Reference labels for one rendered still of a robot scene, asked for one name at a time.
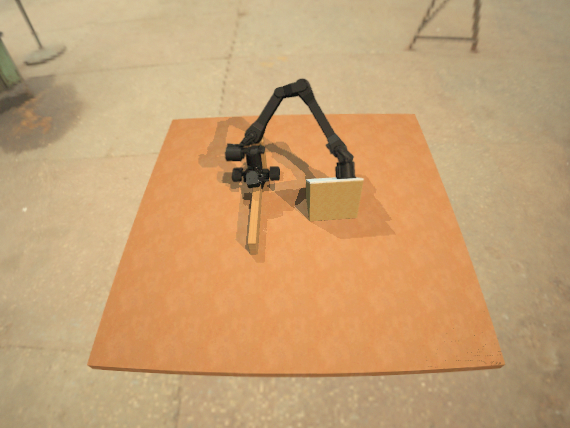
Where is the wooden post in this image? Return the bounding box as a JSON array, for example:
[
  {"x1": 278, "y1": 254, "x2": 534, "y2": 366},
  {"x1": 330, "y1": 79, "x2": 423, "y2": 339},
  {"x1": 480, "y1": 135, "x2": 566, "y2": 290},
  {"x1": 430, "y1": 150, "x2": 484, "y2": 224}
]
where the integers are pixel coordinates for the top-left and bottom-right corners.
[{"x1": 251, "y1": 135, "x2": 267, "y2": 169}]

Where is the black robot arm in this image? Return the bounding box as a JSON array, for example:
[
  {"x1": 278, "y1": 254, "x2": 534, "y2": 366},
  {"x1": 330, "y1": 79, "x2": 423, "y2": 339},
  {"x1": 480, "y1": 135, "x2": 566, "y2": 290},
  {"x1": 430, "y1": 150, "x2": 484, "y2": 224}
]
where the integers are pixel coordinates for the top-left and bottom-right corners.
[{"x1": 225, "y1": 79, "x2": 356, "y2": 188}]

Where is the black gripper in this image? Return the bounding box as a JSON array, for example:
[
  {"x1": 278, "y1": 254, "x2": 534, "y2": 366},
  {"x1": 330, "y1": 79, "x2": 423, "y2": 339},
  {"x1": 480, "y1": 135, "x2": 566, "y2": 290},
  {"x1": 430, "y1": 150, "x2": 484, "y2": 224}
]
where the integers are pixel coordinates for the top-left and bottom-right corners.
[{"x1": 232, "y1": 160, "x2": 280, "y2": 189}]

